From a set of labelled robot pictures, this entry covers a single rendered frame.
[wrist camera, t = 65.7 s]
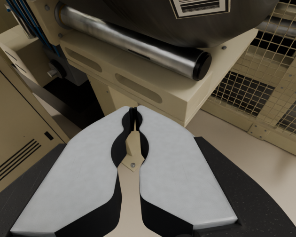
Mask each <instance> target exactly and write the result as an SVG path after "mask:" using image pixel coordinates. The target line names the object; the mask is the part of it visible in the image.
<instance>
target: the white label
mask: <svg viewBox="0 0 296 237"><path fill-rule="evenodd" d="M169 1H170V4H171V7H172V9H173V12H174V14H175V17H176V19H182V18H189V17H196V16H206V15H213V14H221V13H228V12H230V0H169Z"/></svg>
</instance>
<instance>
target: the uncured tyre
mask: <svg viewBox="0 0 296 237"><path fill-rule="evenodd" d="M59 1H60V2H62V3H64V4H66V5H68V6H69V7H71V8H74V9H76V10H78V11H80V12H83V13H85V14H88V15H91V16H94V17H97V18H99V19H102V20H105V21H107V22H110V23H113V24H116V25H119V26H122V27H124V28H127V29H130V30H132V31H135V32H138V33H141V34H144V35H147V36H150V37H152V38H155V39H157V40H161V41H163V42H166V43H169V44H172V45H175V46H178V47H202V48H210V47H216V46H218V45H220V44H222V43H224V42H226V41H228V40H230V39H233V38H235V37H237V36H239V35H241V34H243V33H245V32H247V31H249V30H251V29H253V28H255V27H257V26H258V25H259V24H261V23H262V22H263V21H264V20H265V19H266V17H267V16H268V15H269V14H270V13H271V11H272V10H273V9H274V7H275V6H276V5H277V3H278V2H279V0H230V12H228V13H221V14H213V15H206V16H196V17H189V18H182V19H176V17H175V14H174V12H173V9H172V7H171V4H170V1H169V0H59Z"/></svg>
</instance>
